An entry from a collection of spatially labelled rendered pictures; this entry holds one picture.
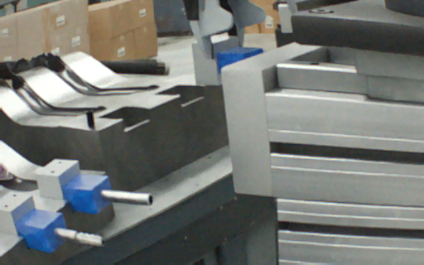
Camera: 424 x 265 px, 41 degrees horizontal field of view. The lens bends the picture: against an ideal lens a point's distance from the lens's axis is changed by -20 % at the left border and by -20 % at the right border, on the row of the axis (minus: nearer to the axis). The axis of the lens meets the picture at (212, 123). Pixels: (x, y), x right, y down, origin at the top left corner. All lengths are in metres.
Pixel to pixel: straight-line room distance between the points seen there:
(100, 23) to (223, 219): 4.63
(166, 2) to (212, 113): 7.23
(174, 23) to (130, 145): 7.32
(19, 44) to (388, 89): 4.60
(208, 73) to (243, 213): 0.23
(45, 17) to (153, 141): 3.89
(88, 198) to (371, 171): 0.32
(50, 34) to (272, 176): 4.30
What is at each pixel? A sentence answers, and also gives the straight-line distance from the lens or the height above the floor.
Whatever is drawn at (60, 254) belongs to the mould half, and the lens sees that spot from 0.63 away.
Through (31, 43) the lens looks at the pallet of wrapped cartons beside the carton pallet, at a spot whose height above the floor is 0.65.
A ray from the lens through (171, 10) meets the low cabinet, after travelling 8.11.
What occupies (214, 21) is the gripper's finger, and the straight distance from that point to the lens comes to 0.80.
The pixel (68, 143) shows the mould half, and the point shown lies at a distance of 0.82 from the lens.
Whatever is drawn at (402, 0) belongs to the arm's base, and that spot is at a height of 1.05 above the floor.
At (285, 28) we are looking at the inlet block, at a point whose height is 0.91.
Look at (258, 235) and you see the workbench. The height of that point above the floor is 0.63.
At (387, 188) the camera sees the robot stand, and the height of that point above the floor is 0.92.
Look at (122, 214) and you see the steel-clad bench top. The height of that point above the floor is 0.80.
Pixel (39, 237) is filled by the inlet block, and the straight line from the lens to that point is 0.56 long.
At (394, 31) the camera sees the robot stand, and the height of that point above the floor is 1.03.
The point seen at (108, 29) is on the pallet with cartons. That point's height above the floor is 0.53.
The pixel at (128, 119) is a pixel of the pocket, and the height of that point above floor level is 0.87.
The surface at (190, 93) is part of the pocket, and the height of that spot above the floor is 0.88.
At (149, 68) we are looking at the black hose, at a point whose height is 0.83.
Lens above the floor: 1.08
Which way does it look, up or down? 15 degrees down
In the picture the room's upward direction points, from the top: 7 degrees counter-clockwise
